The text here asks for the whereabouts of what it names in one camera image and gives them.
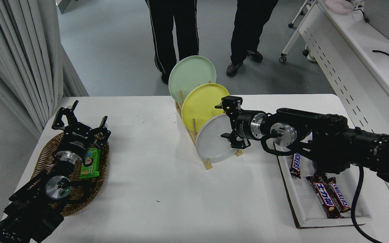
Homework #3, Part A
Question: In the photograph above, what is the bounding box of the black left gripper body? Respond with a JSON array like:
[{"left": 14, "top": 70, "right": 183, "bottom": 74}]
[{"left": 57, "top": 125, "right": 94, "bottom": 159}]

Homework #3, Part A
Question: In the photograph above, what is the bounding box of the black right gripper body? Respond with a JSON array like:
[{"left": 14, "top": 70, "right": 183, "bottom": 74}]
[{"left": 232, "top": 110, "right": 258, "bottom": 139}]

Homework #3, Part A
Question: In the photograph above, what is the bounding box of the grey plate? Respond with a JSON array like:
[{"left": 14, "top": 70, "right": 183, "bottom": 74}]
[{"left": 196, "top": 113, "right": 245, "bottom": 164}]

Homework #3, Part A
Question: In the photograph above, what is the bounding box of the yellow plate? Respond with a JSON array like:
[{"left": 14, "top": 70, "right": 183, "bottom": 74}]
[{"left": 181, "top": 83, "right": 231, "bottom": 133}]

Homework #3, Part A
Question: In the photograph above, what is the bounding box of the wooden plate rack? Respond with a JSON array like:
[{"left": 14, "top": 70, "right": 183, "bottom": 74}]
[{"left": 175, "top": 80, "right": 243, "bottom": 170}]

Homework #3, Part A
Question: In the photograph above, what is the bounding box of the pale green plate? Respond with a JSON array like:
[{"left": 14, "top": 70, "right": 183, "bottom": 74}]
[{"left": 168, "top": 56, "right": 217, "bottom": 104}]

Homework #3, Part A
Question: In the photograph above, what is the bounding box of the green snack pack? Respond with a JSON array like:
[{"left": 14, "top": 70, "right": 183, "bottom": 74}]
[{"left": 80, "top": 148, "right": 101, "bottom": 179}]

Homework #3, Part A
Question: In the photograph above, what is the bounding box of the brown wicker basket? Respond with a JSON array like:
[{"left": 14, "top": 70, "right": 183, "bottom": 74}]
[{"left": 31, "top": 132, "right": 110, "bottom": 217}]

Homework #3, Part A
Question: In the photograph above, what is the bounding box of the Snickers bar English print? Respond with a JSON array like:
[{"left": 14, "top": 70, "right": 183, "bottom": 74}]
[
  {"left": 289, "top": 153, "right": 302, "bottom": 179},
  {"left": 328, "top": 177, "right": 351, "bottom": 213}
]

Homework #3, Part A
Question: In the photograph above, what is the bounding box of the person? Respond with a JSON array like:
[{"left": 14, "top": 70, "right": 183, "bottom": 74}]
[
  {"left": 226, "top": 0, "right": 279, "bottom": 77},
  {"left": 146, "top": 0, "right": 200, "bottom": 85}
]

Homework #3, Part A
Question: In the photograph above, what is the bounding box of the white pleated curtain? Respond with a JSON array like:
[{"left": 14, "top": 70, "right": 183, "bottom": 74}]
[{"left": 0, "top": 0, "right": 89, "bottom": 139}]

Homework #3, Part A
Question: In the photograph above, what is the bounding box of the white foam tray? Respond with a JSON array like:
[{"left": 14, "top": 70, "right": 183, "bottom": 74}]
[{"left": 274, "top": 142, "right": 373, "bottom": 230}]

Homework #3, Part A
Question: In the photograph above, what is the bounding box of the long Snickers bar Chinese print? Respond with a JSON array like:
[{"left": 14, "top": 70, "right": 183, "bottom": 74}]
[{"left": 305, "top": 174, "right": 343, "bottom": 219}]

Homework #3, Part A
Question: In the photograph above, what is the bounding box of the white desk perforated panel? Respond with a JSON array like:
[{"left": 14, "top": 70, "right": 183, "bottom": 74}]
[{"left": 279, "top": 0, "right": 389, "bottom": 135}]

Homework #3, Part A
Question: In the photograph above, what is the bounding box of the white wheeled table leg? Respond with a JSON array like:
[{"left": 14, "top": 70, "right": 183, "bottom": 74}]
[{"left": 288, "top": 0, "right": 310, "bottom": 28}]

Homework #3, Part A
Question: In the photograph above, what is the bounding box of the pink bowl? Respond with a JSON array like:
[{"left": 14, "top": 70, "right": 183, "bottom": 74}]
[{"left": 325, "top": 0, "right": 355, "bottom": 14}]

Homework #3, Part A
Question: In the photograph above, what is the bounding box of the grey laptop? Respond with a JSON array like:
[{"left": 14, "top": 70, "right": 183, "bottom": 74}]
[{"left": 363, "top": 0, "right": 389, "bottom": 46}]

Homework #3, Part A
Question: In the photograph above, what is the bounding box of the black cable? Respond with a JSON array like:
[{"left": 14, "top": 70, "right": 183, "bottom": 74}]
[{"left": 372, "top": 50, "right": 389, "bottom": 63}]

